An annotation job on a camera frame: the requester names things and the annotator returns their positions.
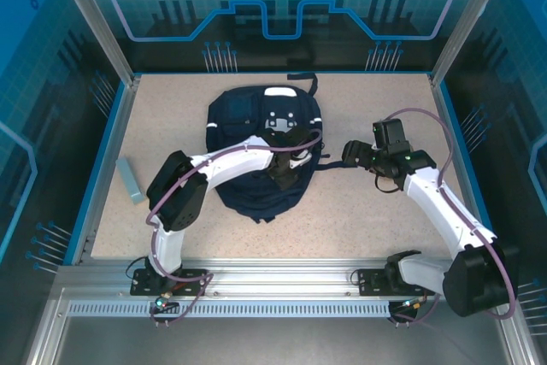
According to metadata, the navy blue backpack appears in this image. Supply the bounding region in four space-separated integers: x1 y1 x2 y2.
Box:
206 73 356 224

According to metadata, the grey pencil case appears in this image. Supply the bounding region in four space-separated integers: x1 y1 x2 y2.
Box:
115 157 144 206

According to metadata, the blue table edge strip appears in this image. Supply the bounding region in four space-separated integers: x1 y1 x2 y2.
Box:
438 82 499 229
62 81 129 266

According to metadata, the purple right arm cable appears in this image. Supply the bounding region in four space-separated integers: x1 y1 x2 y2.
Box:
384 107 519 320

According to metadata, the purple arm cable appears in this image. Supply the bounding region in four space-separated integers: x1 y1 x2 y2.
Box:
145 127 324 280
384 107 519 320

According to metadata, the aluminium table side rail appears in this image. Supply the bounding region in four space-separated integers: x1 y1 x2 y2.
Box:
428 75 495 232
80 76 142 263

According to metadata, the wide aluminium rail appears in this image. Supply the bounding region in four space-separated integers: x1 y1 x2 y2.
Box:
55 256 514 297

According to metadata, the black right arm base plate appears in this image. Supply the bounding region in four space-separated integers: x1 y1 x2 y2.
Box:
356 268 437 297

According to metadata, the slotted white cable duct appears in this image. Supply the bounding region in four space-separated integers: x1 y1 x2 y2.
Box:
67 301 392 319

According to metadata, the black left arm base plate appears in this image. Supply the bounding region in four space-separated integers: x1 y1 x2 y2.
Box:
130 268 209 297

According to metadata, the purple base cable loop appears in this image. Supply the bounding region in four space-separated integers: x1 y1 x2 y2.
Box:
386 279 444 328
147 273 211 328

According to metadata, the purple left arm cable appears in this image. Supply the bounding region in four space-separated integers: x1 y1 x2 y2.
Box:
145 127 324 280

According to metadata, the aluminium frame post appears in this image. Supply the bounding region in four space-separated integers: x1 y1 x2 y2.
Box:
46 0 142 86
428 0 503 87

